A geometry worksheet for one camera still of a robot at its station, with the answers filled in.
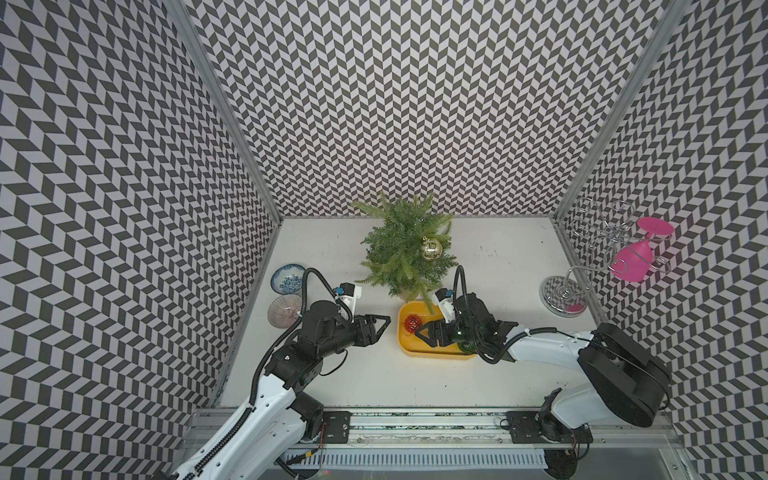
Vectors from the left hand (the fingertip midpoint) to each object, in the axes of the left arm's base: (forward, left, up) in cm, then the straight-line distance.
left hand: (382, 324), depth 74 cm
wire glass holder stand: (+15, -57, -14) cm, 61 cm away
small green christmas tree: (+13, -6, +14) cm, 21 cm away
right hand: (+2, -11, -12) cm, 16 cm away
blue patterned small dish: (+22, +34, -14) cm, 43 cm away
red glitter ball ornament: (+5, -8, -11) cm, 14 cm away
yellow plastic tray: (+2, -6, -15) cm, 17 cm away
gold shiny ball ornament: (+12, -12, +14) cm, 22 cm away
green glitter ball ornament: (-4, -21, -6) cm, 22 cm away
